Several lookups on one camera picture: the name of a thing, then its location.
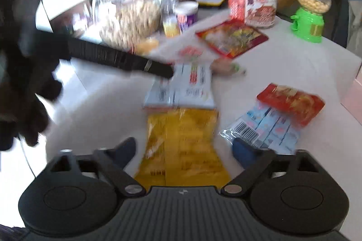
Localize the light blue multipack packet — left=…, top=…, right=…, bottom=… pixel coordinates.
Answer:
left=220, top=102, right=300, bottom=155

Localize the yellow snack bag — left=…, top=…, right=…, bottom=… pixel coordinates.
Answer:
left=135, top=108, right=231, bottom=189

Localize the small red snack packet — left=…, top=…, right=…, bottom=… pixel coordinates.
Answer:
left=257, top=83, right=325, bottom=128

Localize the white red noodle snack packet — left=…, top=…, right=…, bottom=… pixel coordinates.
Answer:
left=144, top=63, right=216, bottom=110

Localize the red chicken snack pouch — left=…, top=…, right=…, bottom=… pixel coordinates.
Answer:
left=195, top=19, right=269, bottom=59

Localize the black gloved left hand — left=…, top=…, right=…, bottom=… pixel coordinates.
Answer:
left=1, top=0, right=63, bottom=151

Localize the large glass jar of nuts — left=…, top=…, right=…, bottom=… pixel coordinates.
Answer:
left=92, top=0, right=161, bottom=51

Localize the pink cardboard box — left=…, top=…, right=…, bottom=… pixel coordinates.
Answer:
left=341, top=73, right=362, bottom=124

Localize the purple white paper cup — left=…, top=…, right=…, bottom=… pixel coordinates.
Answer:
left=174, top=1, right=199, bottom=33

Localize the green gumball candy dispenser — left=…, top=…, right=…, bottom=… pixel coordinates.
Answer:
left=290, top=0, right=331, bottom=43

